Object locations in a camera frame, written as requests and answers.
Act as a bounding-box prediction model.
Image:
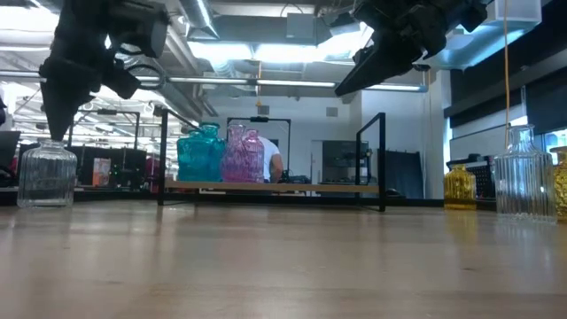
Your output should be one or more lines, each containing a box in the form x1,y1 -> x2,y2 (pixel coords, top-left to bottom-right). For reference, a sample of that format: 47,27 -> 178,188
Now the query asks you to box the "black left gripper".
39,55 -> 107,141

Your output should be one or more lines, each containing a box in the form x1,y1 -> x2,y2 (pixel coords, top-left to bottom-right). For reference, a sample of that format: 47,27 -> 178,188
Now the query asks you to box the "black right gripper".
335,0 -> 460,96

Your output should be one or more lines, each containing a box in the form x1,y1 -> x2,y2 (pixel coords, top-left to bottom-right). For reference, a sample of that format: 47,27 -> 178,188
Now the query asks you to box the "clear ribbed jar vase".
16,137 -> 79,208

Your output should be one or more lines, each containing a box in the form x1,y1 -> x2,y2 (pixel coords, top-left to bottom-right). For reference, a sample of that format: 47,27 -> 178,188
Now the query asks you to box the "yellow ribbed jar vase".
443,164 -> 478,211

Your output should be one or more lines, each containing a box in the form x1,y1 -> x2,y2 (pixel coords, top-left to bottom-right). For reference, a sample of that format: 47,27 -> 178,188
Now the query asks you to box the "small pink twisted vase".
220,124 -> 248,183

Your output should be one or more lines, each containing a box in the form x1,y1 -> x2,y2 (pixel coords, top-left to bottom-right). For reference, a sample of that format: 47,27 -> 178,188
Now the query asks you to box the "clear ribbed bottle vase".
493,124 -> 558,224

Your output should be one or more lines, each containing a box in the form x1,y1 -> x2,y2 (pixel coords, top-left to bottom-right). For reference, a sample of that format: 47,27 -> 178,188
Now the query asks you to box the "yellow diamond textured vase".
550,145 -> 567,222

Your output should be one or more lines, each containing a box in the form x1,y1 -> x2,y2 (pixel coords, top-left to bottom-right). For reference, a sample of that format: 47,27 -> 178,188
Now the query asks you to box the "orange box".
91,158 -> 112,187

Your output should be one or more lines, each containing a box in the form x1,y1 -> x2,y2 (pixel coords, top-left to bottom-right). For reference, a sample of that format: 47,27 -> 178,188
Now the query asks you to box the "black background workbench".
74,145 -> 148,190

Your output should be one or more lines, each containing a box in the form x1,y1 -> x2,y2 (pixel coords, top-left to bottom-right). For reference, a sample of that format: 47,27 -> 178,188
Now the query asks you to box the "overhead LED light bar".
0,70 -> 430,94

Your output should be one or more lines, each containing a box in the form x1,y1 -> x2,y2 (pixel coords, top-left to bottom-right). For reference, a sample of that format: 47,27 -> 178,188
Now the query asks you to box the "black cabinet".
322,140 -> 369,183

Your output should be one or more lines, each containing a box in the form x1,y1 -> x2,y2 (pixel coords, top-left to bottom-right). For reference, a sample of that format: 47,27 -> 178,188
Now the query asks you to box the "dark curtain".
384,150 -> 424,199

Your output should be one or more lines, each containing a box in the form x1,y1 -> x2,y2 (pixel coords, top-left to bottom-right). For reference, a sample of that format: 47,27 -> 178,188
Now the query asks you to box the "fluorescent ceiling light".
188,42 -> 338,63

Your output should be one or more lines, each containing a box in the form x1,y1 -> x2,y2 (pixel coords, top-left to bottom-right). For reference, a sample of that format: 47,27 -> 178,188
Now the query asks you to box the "person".
259,136 -> 285,184

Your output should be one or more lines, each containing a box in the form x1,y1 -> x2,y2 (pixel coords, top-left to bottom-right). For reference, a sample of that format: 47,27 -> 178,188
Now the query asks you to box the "black pegboard cart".
446,153 -> 498,200

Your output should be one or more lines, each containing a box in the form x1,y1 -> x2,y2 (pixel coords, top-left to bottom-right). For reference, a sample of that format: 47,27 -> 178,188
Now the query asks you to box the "rectangular sheet metal duct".
411,0 -> 542,72

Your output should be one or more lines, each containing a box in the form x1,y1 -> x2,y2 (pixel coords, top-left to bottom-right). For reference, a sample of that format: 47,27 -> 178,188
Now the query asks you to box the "gray ceiling duct box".
285,12 -> 318,44

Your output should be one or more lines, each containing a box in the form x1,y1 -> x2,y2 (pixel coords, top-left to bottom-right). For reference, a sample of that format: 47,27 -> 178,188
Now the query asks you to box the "black metal table frame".
0,185 -> 567,212

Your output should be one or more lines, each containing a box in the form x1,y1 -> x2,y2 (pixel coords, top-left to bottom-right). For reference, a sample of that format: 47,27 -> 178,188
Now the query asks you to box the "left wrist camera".
105,2 -> 171,101

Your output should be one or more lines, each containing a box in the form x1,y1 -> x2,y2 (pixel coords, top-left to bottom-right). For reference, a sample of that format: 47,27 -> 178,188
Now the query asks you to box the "wooden shelf black metal frame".
157,108 -> 387,213

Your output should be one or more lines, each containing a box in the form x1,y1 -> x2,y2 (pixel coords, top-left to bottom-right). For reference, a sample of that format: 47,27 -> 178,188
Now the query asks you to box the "narrow silver ventilation duct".
179,0 -> 221,40

